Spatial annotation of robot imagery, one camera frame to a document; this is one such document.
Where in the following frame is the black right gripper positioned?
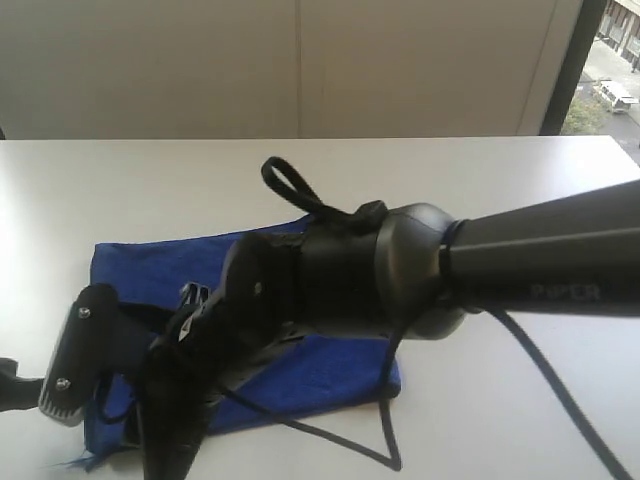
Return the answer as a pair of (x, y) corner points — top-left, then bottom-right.
(136, 295), (300, 480)

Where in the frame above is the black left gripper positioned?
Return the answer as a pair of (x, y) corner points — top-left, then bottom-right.
(0, 358), (43, 412)

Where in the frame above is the dark window frame post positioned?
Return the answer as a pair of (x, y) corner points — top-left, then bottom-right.
(539, 0), (607, 136)

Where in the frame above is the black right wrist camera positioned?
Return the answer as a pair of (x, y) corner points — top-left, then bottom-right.
(37, 282), (151, 429)

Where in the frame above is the blue microfiber towel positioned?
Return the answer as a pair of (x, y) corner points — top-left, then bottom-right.
(76, 217), (388, 473)

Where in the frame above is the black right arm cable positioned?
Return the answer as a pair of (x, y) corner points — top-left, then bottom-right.
(219, 156), (631, 480)

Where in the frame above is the white van outside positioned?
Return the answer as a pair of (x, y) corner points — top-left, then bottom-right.
(595, 80), (639, 114)

